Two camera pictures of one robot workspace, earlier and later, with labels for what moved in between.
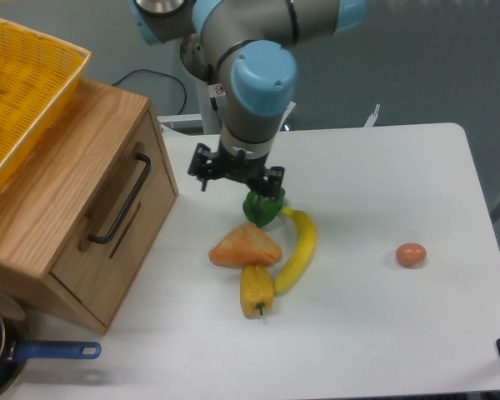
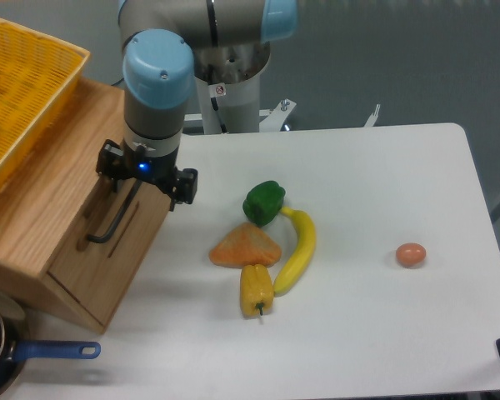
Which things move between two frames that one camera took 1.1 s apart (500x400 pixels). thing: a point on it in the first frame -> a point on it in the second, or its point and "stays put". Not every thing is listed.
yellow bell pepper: x=257 y=290 stays put
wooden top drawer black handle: x=128 y=202 stays put
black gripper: x=206 y=164 -> x=130 y=162
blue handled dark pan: x=7 y=346 stays put
